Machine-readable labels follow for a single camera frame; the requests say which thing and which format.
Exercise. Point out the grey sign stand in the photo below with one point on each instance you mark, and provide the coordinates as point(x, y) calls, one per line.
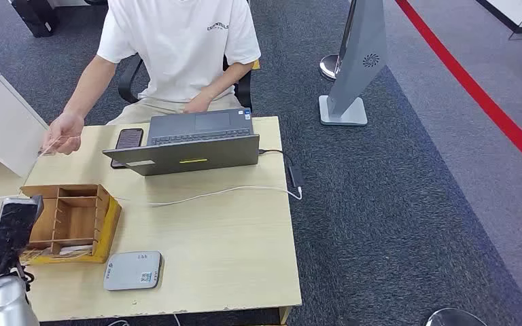
point(362, 58)

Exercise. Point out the person's left hand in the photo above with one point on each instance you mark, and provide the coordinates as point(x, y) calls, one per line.
point(196, 104)

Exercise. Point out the grey card reader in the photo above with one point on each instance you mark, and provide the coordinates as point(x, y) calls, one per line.
point(132, 271)

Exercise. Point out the black smartphone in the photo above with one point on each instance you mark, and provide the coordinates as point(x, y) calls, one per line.
point(129, 138)

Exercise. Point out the person's right forearm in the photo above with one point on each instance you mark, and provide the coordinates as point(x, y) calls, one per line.
point(87, 85)

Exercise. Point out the grey laptop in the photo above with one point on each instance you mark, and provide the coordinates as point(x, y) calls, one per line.
point(189, 157)

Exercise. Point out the yellow board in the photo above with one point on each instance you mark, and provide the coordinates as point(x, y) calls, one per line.
point(256, 64)

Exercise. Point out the person's right hand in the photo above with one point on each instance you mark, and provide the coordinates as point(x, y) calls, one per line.
point(65, 130)

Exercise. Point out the wooden card organizer box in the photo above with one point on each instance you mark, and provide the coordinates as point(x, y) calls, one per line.
point(101, 225)

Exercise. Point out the person's left forearm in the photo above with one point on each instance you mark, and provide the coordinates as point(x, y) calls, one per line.
point(229, 81)

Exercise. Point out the pale card stack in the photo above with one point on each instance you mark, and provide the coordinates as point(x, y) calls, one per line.
point(75, 250)

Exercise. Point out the chrome round base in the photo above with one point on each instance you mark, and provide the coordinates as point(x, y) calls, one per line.
point(454, 318)

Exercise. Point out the black office chair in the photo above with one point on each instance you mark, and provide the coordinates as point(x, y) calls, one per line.
point(128, 81)

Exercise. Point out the person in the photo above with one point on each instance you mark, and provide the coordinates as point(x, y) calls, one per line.
point(180, 49)

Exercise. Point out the white counter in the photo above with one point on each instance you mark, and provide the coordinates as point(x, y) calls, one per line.
point(517, 11)

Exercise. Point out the white cabinet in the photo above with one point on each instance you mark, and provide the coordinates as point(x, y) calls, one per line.
point(0, 121)

